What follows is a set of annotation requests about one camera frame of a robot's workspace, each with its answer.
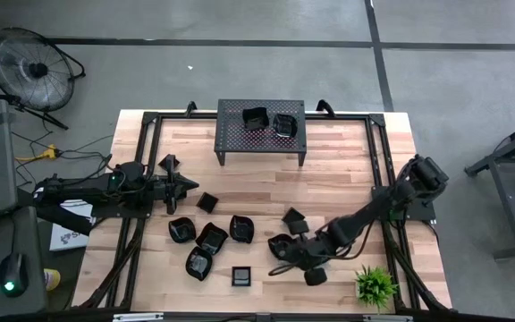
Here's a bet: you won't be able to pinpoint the grey desk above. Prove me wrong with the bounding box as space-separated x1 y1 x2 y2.
0 205 48 317

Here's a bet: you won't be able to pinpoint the black slanted strut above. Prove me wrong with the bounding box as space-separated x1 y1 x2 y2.
17 190 94 237

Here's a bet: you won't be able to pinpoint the small square black plate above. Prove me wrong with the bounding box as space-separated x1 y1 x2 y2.
231 266 252 288
196 191 220 215
282 207 306 224

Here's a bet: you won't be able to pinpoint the silver metal bracket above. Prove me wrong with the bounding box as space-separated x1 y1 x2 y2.
362 314 414 322
112 312 165 322

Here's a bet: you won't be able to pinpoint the black floor cable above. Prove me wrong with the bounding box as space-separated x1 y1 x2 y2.
10 130 114 188

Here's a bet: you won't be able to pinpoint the black rounded mini plate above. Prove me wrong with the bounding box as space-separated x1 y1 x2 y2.
184 246 215 283
229 214 256 245
266 233 295 261
272 113 299 139
167 216 198 245

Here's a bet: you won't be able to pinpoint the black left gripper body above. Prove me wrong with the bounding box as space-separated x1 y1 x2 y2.
152 154 182 216

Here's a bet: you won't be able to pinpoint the yellow power plug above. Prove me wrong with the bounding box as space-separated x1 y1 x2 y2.
14 143 60 163

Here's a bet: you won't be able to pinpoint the grey metal cart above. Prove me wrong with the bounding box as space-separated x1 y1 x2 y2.
464 114 515 261

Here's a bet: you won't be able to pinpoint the white cardboard box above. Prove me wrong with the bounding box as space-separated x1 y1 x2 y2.
49 199 97 252

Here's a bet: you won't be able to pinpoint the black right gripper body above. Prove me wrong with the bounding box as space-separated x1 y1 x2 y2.
289 219 330 287

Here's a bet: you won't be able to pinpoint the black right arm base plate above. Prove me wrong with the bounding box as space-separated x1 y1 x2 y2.
371 185 437 223

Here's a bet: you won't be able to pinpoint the yellow cup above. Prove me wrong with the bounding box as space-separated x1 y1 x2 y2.
42 267 62 292

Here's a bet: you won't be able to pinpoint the green artificial plant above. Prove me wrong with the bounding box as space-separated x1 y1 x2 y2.
354 264 400 310

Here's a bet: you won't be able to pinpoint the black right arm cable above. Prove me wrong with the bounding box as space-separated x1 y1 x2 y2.
268 261 312 277

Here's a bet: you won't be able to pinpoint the black floor fan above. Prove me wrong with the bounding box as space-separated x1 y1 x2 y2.
0 26 87 131

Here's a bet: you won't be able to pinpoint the black perforated metal shelf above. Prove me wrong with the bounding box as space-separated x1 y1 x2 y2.
214 98 308 167

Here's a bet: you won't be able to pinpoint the black trays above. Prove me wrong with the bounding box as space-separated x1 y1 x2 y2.
241 106 270 132

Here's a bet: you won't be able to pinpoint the black computer mouse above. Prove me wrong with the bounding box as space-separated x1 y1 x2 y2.
0 252 30 299

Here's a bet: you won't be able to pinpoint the black curved square plate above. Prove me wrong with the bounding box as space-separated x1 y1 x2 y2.
194 221 230 257

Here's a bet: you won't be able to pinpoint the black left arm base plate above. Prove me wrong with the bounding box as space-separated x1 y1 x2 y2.
90 196 156 220

